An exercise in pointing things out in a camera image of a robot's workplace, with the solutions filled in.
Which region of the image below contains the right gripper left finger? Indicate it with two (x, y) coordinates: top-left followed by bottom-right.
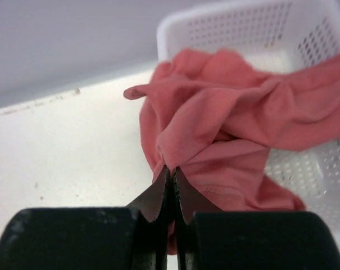
(0, 167), (170, 269)

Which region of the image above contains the salmon pink t shirt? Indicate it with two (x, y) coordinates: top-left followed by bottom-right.
(123, 48), (340, 255)

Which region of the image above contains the white plastic basket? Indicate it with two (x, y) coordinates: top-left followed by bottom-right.
(157, 1), (340, 246)

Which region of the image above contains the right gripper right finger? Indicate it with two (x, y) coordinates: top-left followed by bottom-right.
(173, 168), (340, 269)

